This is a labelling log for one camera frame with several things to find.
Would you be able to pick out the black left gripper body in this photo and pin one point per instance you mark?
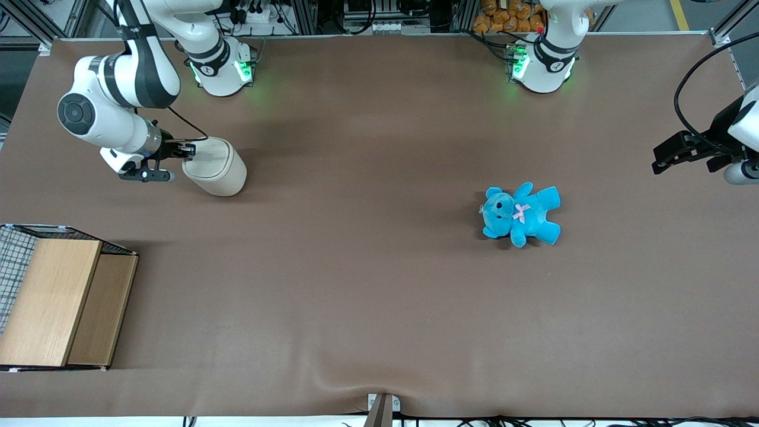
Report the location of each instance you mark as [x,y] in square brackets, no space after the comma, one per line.
[719,130]

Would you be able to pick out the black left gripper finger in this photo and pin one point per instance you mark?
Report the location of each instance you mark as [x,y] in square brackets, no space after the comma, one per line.
[667,163]
[676,145]

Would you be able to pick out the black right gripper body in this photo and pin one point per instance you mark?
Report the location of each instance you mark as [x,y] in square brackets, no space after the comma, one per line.
[168,147]

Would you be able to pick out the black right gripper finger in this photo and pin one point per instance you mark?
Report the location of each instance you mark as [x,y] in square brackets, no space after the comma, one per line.
[185,153]
[185,145]

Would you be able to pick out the beige lidded trash can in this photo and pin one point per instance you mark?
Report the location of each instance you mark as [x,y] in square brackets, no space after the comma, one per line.
[219,175]

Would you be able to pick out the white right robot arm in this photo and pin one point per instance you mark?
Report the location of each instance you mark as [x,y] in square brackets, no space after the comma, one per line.
[95,115]

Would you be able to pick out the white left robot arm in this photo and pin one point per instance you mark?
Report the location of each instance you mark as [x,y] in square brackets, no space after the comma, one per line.
[545,68]

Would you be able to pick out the white power strip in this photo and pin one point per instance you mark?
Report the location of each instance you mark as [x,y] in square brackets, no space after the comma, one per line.
[255,15]

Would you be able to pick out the blue teddy bear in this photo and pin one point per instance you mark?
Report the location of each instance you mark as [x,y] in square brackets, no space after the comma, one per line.
[528,216]

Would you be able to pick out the dark wooden shelf board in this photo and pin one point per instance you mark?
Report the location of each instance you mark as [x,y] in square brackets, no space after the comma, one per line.
[101,308]

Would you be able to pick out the light wooden shelf board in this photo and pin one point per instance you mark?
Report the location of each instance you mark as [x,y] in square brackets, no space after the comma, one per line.
[47,302]

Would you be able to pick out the brown table cover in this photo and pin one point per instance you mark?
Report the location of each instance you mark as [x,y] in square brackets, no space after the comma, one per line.
[356,267]

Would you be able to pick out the orange plush toy pile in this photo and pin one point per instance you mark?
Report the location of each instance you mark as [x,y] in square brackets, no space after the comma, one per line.
[504,18]

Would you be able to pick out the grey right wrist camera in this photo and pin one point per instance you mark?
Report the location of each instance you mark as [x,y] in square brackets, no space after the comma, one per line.
[142,175]

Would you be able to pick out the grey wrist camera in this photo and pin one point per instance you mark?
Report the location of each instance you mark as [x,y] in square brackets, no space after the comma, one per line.
[741,173]
[142,175]

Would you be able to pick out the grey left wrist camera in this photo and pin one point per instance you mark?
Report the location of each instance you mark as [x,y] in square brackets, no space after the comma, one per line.
[741,173]

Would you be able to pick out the aluminium frame beam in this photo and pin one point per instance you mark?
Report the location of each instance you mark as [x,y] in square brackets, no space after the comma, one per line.
[35,21]
[735,21]

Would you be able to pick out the table edge clamp bracket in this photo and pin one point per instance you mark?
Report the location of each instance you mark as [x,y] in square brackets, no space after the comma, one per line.
[382,409]

